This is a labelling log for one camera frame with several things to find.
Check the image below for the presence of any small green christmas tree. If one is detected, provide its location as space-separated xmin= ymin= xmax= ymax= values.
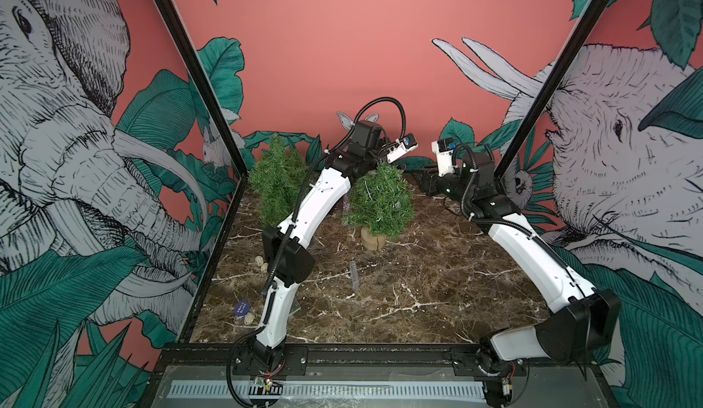
xmin=342 ymin=164 xmax=416 ymax=251

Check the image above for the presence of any clear string light wire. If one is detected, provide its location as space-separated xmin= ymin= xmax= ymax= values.
xmin=361 ymin=171 xmax=424 ymax=217

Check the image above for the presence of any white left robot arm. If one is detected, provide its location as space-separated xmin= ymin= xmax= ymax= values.
xmin=225 ymin=97 xmax=417 ymax=407

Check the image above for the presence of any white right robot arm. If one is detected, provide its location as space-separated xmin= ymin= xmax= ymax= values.
xmin=416 ymin=138 xmax=622 ymax=376

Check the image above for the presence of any large green christmas tree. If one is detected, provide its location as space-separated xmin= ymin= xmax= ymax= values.
xmin=250 ymin=133 xmax=308 ymax=228

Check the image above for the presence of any clear plastic tube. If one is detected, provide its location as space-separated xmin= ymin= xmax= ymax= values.
xmin=349 ymin=261 xmax=360 ymax=293

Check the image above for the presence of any purple round cap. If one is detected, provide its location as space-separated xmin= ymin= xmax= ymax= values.
xmin=233 ymin=300 xmax=251 ymax=318

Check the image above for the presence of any white ventilation grille strip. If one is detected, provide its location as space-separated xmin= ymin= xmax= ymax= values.
xmin=166 ymin=380 xmax=485 ymax=403

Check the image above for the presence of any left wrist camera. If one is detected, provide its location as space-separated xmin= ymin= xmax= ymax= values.
xmin=383 ymin=133 xmax=419 ymax=164

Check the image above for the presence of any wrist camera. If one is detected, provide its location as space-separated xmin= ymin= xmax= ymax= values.
xmin=383 ymin=133 xmax=419 ymax=164
xmin=431 ymin=137 xmax=457 ymax=177

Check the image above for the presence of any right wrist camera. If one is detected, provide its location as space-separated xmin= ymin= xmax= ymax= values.
xmin=431 ymin=137 xmax=457 ymax=177

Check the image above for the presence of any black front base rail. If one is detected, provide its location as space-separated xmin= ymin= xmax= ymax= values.
xmin=158 ymin=343 xmax=597 ymax=379

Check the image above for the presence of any black left corner post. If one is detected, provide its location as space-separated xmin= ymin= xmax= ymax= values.
xmin=153 ymin=0 xmax=248 ymax=179

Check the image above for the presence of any black corner post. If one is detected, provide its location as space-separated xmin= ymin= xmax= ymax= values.
xmin=494 ymin=0 xmax=610 ymax=181
xmin=153 ymin=0 xmax=248 ymax=179

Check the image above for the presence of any black right corner post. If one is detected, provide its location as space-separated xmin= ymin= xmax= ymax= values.
xmin=494 ymin=0 xmax=610 ymax=181

